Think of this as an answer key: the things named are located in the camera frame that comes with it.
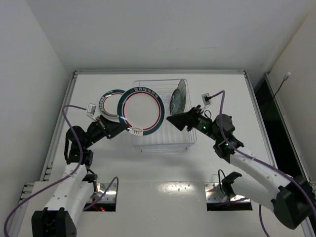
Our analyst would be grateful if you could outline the blue patterned small plate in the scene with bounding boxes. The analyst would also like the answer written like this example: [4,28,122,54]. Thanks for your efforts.
[169,89,181,115]

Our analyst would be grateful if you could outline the green-rimmed white plate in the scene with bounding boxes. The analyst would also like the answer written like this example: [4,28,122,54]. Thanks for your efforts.
[117,86,165,136]
[99,89,125,120]

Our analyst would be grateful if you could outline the white plate with black rings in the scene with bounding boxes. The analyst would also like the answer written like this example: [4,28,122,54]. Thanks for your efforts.
[177,79,187,113]

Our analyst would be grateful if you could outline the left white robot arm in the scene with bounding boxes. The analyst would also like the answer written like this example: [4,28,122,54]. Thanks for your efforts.
[31,116,129,237]

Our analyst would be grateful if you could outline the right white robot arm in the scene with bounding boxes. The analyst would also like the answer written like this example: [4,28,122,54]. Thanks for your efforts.
[167,106,316,230]

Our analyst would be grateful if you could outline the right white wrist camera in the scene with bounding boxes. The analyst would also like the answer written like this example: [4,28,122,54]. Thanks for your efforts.
[201,93,212,106]

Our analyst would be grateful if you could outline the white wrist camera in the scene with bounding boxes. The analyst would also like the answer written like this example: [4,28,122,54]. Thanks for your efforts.
[85,103,96,117]
[201,93,212,106]

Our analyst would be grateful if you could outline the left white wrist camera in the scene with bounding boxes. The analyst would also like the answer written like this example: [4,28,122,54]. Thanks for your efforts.
[85,103,96,117]

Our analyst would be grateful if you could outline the clear wire dish rack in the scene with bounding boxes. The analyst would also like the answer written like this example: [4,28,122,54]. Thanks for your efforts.
[132,79,197,153]

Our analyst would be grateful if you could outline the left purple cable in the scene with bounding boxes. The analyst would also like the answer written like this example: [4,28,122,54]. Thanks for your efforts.
[3,105,119,235]

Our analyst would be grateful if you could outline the purple cable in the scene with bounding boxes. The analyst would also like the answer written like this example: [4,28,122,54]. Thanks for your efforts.
[3,105,119,235]
[209,90,316,237]

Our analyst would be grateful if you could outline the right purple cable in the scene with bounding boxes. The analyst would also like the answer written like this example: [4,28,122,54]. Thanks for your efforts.
[209,90,316,237]

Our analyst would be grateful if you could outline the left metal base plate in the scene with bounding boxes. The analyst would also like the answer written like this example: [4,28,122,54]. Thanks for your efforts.
[90,181,118,203]

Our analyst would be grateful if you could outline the metal base plate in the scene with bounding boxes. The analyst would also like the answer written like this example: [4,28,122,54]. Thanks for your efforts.
[204,182,251,204]
[90,181,118,203]

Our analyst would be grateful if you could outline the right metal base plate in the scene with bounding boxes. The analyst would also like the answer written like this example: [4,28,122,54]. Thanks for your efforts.
[204,182,251,204]

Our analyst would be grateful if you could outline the black wall cable with plug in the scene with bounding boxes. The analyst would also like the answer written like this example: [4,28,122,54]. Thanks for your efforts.
[272,72,291,98]

